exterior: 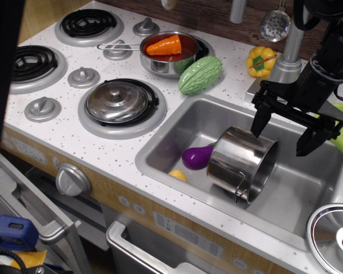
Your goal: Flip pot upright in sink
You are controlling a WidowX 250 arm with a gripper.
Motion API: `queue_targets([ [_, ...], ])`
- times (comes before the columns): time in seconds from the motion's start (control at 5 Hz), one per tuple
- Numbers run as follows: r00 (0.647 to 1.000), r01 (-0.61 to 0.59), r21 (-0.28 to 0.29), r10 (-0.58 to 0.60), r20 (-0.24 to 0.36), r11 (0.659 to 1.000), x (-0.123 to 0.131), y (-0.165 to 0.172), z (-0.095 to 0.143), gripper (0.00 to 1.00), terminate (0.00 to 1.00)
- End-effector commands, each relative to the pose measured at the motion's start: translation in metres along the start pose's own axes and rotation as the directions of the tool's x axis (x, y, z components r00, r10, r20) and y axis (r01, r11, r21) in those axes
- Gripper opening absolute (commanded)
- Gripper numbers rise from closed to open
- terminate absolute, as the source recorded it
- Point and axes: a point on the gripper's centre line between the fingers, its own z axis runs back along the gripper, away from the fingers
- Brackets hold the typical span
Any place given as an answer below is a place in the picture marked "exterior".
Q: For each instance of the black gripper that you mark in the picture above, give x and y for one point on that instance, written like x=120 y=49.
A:
x=303 y=101

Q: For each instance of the large steel pot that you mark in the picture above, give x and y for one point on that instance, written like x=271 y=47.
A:
x=241 y=163

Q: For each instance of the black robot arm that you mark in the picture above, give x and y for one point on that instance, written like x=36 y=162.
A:
x=306 y=16

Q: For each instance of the grey sink basin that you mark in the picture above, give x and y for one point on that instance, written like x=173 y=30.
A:
x=296 y=187

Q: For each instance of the silver toy faucet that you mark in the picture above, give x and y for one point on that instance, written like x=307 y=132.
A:
x=287 y=67

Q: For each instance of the yellow toy bell pepper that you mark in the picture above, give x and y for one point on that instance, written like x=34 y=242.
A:
x=260 y=61

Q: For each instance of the purple toy eggplant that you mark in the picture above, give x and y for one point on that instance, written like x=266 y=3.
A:
x=197 y=158

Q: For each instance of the hanging steel strainer ladle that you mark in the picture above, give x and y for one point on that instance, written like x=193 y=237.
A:
x=276 y=24

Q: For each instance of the green toy bitter gourd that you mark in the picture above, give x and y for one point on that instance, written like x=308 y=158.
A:
x=199 y=75

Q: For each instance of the steel lid bottom right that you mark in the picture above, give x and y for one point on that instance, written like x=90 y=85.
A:
x=324 y=234

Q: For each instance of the yellow toy corn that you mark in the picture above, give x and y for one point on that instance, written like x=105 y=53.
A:
x=179 y=175

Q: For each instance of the black burner front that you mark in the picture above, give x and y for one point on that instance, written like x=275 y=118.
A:
x=146 y=122

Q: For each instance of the small steel saucepan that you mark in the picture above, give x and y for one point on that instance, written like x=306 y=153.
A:
x=170 y=66

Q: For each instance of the orange toy carrot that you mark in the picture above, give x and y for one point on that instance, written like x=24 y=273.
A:
x=168 y=46

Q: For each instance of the silver stove knob top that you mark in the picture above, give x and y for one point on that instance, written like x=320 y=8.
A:
x=145 y=28

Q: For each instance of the steel lid on burner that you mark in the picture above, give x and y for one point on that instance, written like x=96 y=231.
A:
x=117 y=102

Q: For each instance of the silver stove knob centre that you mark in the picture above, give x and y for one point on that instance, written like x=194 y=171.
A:
x=118 y=52

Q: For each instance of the silver stove knob left-middle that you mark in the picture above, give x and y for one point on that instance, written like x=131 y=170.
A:
x=83 y=78

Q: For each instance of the silver oven dial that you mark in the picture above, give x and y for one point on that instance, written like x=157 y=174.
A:
x=71 y=181

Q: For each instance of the black coil burner back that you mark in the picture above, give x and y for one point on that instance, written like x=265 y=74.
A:
x=88 y=28

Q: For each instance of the black coil burner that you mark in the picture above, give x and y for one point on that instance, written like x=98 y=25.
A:
x=36 y=68
x=88 y=28

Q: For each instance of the silver stove knob front-left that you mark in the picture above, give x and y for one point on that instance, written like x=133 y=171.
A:
x=43 y=109

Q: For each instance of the black coil burner left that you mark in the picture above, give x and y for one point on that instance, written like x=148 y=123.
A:
x=36 y=68

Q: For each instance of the blue clamp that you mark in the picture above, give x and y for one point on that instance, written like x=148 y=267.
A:
x=17 y=233

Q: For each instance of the black foreground pole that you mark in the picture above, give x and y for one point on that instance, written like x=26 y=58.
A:
x=1 y=94

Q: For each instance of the hanging silver utensil handle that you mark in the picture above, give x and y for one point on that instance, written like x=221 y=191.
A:
x=237 y=11

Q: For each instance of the silver dishwasher door handle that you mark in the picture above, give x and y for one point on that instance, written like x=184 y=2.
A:
x=132 y=259

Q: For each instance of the silver oven door handle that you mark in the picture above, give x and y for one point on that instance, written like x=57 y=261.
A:
x=20 y=197

